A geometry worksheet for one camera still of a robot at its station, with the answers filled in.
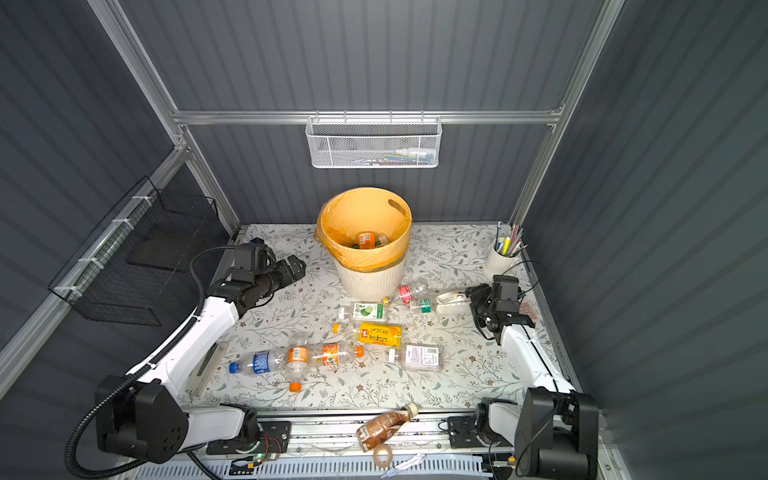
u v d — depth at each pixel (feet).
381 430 2.32
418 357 2.71
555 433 1.33
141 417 1.32
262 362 2.65
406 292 3.09
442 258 3.65
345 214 2.99
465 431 2.42
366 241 3.16
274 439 2.37
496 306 2.17
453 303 2.73
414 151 2.99
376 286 3.24
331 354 2.70
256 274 2.11
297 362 2.68
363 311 3.02
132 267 2.38
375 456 2.32
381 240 3.33
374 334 2.80
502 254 3.30
